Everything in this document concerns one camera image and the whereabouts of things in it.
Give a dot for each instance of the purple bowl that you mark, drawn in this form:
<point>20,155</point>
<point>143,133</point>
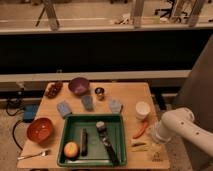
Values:
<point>79,85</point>

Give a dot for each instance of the small metal cup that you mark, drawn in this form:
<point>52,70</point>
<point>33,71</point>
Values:
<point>99,91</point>

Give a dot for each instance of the red yellow apple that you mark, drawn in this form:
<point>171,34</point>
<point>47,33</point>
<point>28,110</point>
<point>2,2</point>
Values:
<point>71,149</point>

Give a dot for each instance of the silver fork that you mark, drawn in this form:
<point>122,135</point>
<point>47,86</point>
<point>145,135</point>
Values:
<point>43,153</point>

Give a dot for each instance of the bunch of red grapes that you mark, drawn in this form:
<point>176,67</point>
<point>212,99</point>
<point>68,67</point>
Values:
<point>54,90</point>

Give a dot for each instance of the black marker bar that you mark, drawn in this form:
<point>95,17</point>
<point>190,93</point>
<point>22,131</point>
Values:
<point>84,140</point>

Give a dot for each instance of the green plastic tray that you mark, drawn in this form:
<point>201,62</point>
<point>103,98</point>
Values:
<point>96,153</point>

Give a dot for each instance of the orange carrot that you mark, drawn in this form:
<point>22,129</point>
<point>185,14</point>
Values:
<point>141,130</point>

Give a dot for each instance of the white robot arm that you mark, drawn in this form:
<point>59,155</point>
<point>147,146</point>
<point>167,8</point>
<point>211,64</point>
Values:
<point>181,121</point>

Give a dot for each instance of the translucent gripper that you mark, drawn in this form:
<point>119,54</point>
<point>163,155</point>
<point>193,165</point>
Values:
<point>154,133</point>

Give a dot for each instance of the orange bowl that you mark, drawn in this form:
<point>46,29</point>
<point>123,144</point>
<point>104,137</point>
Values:
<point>40,130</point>

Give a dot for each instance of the blue box on floor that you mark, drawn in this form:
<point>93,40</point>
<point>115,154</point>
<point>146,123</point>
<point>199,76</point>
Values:
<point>30,113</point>

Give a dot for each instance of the blue plastic cup middle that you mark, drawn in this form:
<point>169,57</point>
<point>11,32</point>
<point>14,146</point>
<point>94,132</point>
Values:
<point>87,102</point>

